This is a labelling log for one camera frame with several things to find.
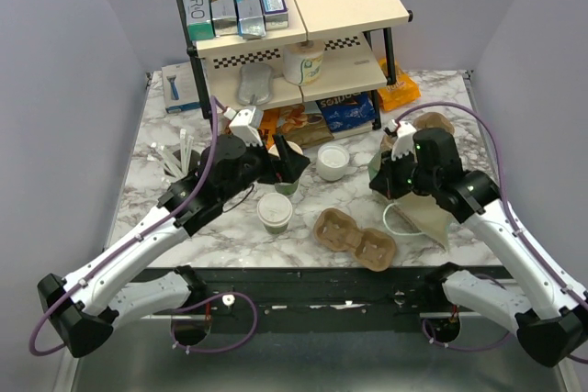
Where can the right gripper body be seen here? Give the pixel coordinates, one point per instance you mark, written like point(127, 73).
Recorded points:
point(405, 173)

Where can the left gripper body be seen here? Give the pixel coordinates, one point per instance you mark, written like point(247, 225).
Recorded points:
point(257, 167)

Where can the single green paper cup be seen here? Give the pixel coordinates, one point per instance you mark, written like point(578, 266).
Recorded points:
point(274, 211)

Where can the green Fresh paper bag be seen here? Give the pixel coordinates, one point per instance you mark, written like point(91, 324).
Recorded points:
point(412, 216)

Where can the single cardboard cup carrier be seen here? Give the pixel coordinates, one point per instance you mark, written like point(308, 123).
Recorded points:
point(373, 249)

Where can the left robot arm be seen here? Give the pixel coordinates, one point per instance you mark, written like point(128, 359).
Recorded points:
point(86, 306)

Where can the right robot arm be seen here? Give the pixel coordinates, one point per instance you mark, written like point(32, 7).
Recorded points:
point(549, 316)

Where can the stack of white plastic lids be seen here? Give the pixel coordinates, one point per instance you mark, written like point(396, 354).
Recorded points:
point(332, 161)

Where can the brown chips bag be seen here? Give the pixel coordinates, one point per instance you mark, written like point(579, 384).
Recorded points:
point(304, 125)

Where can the grey straw holder cup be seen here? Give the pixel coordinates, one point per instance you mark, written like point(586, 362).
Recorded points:
point(177, 163)

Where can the blue Doritos bag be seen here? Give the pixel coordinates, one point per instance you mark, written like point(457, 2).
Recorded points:
point(346, 112)

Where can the orange yellow snack bag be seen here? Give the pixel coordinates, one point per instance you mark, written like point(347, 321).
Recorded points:
point(403, 92)

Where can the blue razor package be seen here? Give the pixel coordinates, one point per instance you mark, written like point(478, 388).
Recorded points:
point(180, 92)

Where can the white patterned paper cup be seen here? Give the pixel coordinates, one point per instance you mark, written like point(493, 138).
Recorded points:
point(302, 62)

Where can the silver blue RiO box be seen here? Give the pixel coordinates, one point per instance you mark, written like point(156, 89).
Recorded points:
point(251, 24)

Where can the beige three-tier shelf rack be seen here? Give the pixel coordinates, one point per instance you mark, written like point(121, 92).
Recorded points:
point(359, 52)

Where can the teal RiO box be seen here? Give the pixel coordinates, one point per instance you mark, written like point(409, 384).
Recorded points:
point(199, 21)

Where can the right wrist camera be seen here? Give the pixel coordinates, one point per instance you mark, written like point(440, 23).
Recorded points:
point(401, 133)

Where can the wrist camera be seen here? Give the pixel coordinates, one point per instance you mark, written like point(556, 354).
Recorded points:
point(244, 124)
point(401, 133)

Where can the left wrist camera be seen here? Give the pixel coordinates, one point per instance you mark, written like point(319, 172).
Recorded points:
point(244, 124)

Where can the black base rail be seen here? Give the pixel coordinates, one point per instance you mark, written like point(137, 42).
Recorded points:
point(282, 300)

